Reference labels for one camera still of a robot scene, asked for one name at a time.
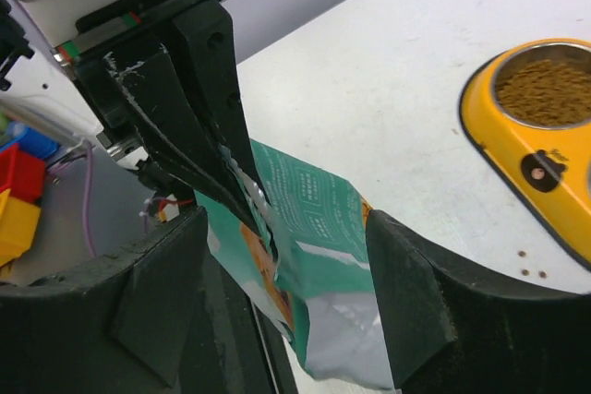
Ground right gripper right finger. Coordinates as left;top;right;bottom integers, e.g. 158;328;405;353
366;210;590;393

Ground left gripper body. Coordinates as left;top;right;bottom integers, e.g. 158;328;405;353
55;0;224;169

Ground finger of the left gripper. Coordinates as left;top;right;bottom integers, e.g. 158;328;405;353
103;50;257;228
170;0;259;210

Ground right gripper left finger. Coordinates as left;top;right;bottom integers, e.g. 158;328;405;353
1;208;208;393

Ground green pet food bag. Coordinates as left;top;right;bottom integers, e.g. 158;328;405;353
197;142;393;390

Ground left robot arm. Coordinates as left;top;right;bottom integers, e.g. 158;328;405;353
1;0;257;227

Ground spilled kibble pieces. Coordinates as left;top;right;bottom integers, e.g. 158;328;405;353
517;250;548;280

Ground blue storage bin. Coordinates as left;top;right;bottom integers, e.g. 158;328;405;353
1;121;60;161

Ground yellow storage bin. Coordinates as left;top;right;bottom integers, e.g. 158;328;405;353
0;189;42;266

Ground red storage bin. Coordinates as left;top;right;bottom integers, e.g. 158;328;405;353
1;143;46;203

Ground yellow double bowl feeder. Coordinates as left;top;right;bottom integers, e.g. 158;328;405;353
458;38;590;269

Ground kibble in left bowl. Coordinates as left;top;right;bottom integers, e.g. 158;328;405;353
495;59;590;127

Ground left steel bowl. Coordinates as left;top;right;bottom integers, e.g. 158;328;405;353
491;41;590;129

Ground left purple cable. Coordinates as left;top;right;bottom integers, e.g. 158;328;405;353
45;137;101;259

